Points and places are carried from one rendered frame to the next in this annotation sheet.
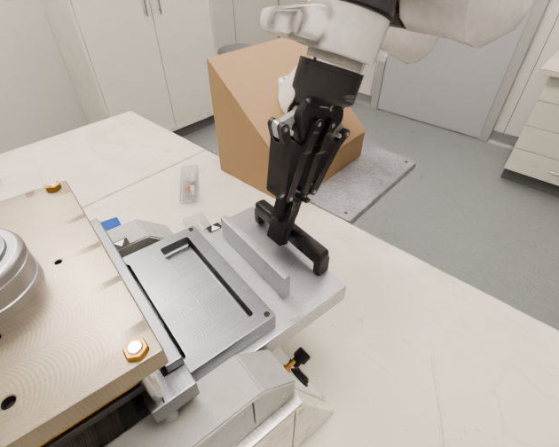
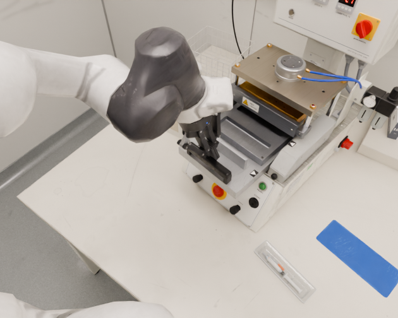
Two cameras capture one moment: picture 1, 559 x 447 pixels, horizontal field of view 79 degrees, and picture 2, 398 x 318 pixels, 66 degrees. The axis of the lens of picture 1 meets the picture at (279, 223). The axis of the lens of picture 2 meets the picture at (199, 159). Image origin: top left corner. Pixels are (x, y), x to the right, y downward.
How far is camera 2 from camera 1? 0.92 m
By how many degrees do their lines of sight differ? 88
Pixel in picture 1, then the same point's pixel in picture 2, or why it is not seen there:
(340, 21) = not seen: hidden behind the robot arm
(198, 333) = (235, 115)
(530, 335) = (63, 214)
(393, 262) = (127, 265)
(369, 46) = not seen: hidden behind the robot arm
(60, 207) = (298, 98)
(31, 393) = (254, 58)
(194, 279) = (248, 139)
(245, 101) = not seen: outside the picture
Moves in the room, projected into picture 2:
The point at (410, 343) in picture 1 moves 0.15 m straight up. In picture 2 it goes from (136, 203) to (127, 176)
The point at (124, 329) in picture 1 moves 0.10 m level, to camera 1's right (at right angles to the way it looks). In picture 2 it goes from (243, 69) to (208, 70)
